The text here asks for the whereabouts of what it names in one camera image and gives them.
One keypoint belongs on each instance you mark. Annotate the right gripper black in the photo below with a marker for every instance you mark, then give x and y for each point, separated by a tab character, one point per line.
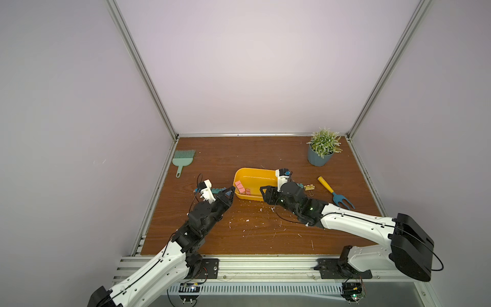
274	195

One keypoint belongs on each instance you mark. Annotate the yellow plastic storage box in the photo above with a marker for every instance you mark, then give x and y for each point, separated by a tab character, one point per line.
253	179

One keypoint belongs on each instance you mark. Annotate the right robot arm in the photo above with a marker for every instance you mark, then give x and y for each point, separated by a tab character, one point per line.
398	243

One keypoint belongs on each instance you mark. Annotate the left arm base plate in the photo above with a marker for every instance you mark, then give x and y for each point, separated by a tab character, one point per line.
206	268

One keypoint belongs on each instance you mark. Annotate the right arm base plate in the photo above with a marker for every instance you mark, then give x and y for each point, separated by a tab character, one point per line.
330	268

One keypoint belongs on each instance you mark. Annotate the green plastic dustpan brush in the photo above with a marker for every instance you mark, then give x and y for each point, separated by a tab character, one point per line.
181	159

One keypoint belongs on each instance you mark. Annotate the potted green plant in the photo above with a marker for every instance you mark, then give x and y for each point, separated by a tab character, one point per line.
322	146

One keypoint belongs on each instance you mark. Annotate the aluminium front rail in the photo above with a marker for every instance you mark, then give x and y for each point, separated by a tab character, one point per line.
286	268

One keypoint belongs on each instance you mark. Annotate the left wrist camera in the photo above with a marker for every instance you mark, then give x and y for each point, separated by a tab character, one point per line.
205	190

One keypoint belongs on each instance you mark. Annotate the yellow blue handled tool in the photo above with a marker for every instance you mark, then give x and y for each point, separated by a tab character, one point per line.
338	199

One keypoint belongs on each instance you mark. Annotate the left controller board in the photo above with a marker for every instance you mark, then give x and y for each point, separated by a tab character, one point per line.
189	293

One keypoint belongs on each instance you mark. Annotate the right controller board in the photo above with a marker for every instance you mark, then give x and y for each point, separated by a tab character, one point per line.
352	292

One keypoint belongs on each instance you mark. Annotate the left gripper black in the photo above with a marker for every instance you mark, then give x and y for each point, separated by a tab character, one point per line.
223	203

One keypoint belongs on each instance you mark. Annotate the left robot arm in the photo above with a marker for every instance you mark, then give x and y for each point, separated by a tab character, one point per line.
178	260

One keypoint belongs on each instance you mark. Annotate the controller board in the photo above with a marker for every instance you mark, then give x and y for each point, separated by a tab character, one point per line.
352	292
189	293

